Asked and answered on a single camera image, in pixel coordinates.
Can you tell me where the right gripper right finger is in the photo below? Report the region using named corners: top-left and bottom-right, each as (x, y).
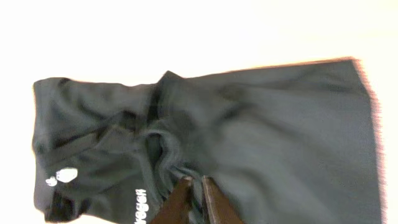
top-left (201, 176), bottom-right (244, 224)

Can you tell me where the black t-shirt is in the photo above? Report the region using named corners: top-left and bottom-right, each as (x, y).
top-left (32, 59), bottom-right (382, 223)

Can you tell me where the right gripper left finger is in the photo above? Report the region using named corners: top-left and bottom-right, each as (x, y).
top-left (150, 177), bottom-right (193, 224)

